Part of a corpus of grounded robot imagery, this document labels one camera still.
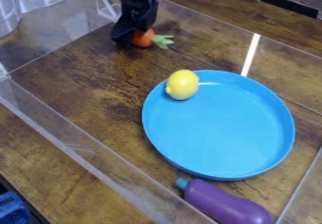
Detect purple toy eggplant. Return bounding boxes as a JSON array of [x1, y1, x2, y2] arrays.
[[175, 178, 273, 224]]

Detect round blue tray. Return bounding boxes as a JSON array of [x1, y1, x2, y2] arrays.
[[142, 70, 296, 181]]

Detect blue plastic object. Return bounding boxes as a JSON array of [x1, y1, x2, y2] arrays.
[[0, 191, 32, 224]]

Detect dark wooden baseboard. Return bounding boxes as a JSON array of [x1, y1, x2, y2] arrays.
[[259, 0, 318, 19]]

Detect orange toy carrot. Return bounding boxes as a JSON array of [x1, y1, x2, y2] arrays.
[[131, 28, 174, 49]]

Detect clear acrylic enclosure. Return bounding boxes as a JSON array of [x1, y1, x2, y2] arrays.
[[0, 0, 322, 224]]

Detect yellow toy lemon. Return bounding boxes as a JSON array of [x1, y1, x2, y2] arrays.
[[165, 70, 199, 100]]

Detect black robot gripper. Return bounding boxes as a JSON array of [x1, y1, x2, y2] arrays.
[[111, 0, 159, 46]]

